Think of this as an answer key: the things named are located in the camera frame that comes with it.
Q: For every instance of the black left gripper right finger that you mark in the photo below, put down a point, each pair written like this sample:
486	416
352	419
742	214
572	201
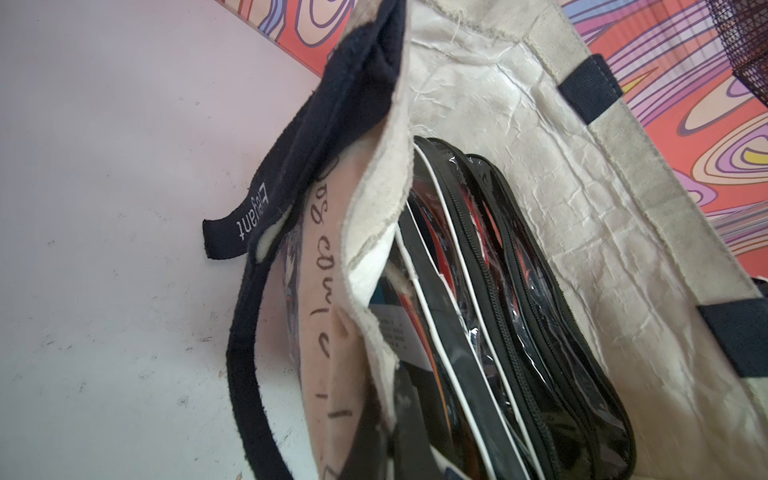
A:
413	457

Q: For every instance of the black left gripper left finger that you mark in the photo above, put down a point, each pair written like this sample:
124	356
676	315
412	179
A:
368	455

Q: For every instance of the cream canvas tote bag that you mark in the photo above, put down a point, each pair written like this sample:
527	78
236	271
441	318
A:
677	326

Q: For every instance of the black white-trimmed ping pong case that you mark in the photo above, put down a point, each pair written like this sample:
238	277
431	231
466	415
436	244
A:
421	322

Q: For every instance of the black wire basket back wall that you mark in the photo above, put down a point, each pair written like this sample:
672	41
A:
742	29

